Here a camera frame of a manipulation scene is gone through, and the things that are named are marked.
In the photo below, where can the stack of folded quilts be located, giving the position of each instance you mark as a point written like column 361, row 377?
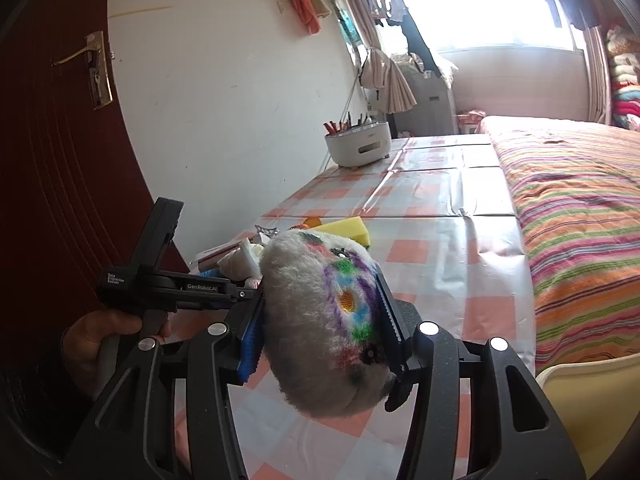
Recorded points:
column 625, row 80

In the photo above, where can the cream plastic bin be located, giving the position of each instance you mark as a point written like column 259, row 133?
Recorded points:
column 600, row 400

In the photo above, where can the small orange item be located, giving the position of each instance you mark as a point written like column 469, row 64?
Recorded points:
column 312, row 221

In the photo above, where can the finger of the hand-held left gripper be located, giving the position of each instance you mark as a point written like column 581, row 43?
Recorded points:
column 249, row 295

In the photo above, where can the bundle of chopsticks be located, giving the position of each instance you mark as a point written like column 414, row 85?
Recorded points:
column 342, row 125

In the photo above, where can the person's left hand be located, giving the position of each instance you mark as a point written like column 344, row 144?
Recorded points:
column 82, row 345

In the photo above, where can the orange checked tablecloth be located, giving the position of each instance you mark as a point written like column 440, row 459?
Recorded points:
column 450, row 270

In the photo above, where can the striped bed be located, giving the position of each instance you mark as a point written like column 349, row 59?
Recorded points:
column 575, row 210

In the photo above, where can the orange hanging cloth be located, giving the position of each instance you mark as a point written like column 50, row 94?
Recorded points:
column 305, row 5

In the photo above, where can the beige window curtain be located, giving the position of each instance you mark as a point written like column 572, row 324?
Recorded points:
column 597, row 75

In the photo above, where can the white round container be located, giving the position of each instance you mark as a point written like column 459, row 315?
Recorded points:
column 360, row 147

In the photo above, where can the white tissue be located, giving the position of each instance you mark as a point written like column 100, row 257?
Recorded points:
column 245, row 260

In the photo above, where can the dark red wooden door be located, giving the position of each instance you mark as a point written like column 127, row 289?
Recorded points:
column 50, row 160

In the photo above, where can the black hanging garment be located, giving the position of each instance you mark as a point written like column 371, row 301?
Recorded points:
column 417, row 40

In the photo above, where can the striped tied curtain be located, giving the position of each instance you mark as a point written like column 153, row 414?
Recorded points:
column 395, row 85

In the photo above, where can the grey standing air conditioner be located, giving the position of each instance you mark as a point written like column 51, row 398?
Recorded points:
column 430, row 105

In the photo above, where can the white fluffy colourful plush toy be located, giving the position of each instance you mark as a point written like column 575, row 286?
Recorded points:
column 310, row 310

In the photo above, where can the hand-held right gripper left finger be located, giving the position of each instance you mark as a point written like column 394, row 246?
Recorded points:
column 250, row 345

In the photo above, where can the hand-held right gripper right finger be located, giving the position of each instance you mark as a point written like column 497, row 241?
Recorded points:
column 389, row 312

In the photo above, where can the teal hanging bag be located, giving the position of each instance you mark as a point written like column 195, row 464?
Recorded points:
column 349, row 27

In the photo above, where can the yellow sponge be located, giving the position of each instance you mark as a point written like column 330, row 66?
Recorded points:
column 350, row 227

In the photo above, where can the pink box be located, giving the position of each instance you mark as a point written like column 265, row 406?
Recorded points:
column 470, row 120

